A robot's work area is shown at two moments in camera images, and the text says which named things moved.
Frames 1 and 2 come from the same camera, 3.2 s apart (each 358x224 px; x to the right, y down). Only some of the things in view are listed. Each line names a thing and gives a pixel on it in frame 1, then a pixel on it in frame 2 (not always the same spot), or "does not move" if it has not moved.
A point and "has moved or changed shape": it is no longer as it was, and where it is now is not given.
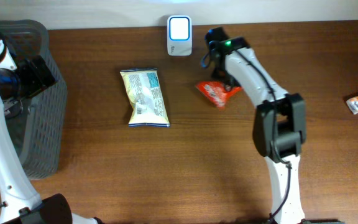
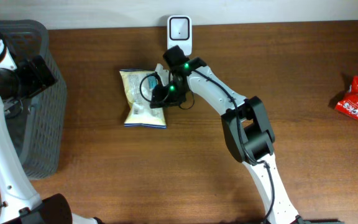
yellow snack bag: x=146 y=97 does not move
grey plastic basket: x=40 y=126 does not move
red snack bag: x=216 y=91 has moved or changed shape
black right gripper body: x=225 y=78 → x=160 y=97
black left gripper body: x=41 y=76 does not move
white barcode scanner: x=179 y=35 does not move
